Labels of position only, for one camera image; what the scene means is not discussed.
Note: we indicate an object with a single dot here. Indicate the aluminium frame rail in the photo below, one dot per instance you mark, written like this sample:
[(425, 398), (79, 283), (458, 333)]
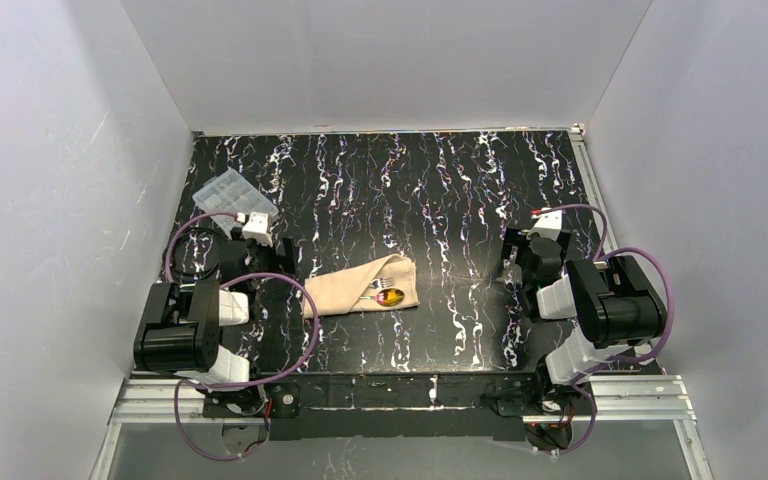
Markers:
[(617, 397)]

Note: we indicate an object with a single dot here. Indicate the beige cloth napkin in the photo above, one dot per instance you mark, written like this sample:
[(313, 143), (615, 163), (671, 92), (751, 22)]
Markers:
[(350, 290)]

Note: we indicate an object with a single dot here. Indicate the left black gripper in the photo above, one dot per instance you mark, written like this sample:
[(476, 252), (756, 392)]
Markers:
[(284, 255)]

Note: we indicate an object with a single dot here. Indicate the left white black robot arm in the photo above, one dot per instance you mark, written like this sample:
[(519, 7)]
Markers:
[(180, 331)]

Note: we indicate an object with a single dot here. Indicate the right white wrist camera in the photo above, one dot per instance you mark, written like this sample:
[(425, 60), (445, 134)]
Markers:
[(547, 224)]

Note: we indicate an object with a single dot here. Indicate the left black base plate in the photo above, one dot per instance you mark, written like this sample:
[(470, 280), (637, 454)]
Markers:
[(274, 401)]

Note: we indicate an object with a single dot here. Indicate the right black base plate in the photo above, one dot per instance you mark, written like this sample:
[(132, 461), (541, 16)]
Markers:
[(529, 395)]

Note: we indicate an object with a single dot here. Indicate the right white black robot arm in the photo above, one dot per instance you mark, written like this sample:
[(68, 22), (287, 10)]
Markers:
[(612, 302)]

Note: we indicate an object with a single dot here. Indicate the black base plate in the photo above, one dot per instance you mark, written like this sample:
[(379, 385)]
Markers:
[(274, 401), (529, 395)]

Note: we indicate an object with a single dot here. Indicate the clear plastic screw box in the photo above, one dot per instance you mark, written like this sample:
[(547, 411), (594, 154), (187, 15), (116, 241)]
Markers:
[(225, 195)]

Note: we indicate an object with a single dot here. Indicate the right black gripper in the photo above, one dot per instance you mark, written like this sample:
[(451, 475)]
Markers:
[(512, 252)]

